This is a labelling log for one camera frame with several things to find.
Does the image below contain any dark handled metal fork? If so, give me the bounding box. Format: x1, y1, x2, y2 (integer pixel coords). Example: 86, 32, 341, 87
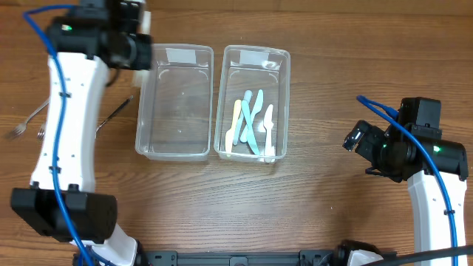
95, 95, 134, 138

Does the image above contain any white plastic knife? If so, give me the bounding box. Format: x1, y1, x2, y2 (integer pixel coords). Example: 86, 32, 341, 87
240, 89, 264, 143
263, 104, 274, 163

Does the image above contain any teal plastic knife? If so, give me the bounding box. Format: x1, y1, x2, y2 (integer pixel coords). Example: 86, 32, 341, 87
241, 100, 260, 155

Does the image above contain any light blue plastic knife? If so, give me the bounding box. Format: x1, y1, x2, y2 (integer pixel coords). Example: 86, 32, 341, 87
233, 90, 253, 146

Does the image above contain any cream yellow plastic knife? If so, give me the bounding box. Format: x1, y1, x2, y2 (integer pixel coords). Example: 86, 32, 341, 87
225, 99, 242, 157

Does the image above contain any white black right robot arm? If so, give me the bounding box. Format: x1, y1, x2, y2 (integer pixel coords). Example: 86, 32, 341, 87
333, 95, 472, 266

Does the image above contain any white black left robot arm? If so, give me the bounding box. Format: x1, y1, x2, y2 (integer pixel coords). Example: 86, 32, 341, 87
10, 1, 152, 265

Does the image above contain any left clear plastic container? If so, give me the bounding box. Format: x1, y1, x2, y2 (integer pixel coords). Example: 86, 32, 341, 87
135, 44, 214, 162

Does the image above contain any clear plastic container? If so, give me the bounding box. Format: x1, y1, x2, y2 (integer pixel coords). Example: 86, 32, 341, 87
214, 45, 291, 163
135, 44, 214, 162

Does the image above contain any right clear plastic container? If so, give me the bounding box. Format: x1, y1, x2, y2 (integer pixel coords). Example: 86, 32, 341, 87
214, 45, 291, 163

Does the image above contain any black thick cable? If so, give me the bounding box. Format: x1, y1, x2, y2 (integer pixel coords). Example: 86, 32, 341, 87
369, 244, 473, 266

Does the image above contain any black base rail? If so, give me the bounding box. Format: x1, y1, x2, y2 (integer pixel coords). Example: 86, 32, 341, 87
147, 249, 350, 266

